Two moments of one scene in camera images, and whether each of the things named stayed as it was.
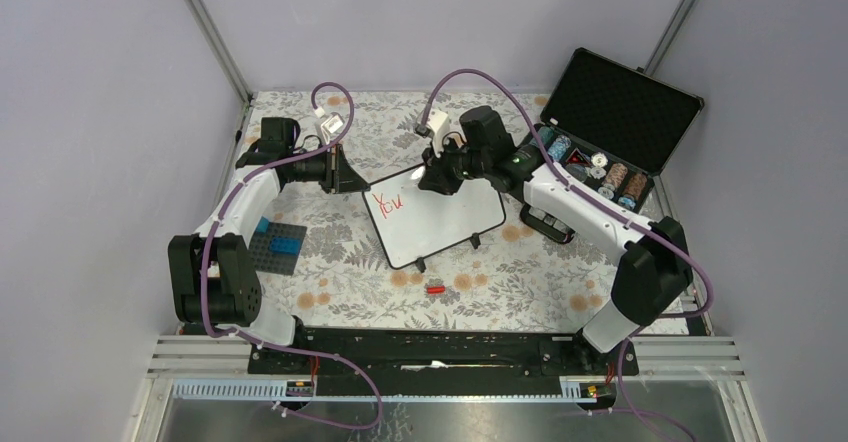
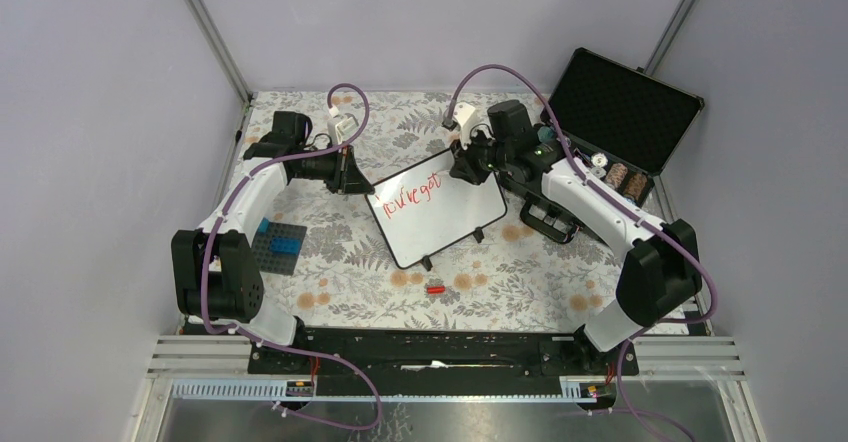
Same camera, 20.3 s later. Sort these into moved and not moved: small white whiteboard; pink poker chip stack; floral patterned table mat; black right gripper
Moved: black right gripper
Not moved: small white whiteboard; pink poker chip stack; floral patterned table mat
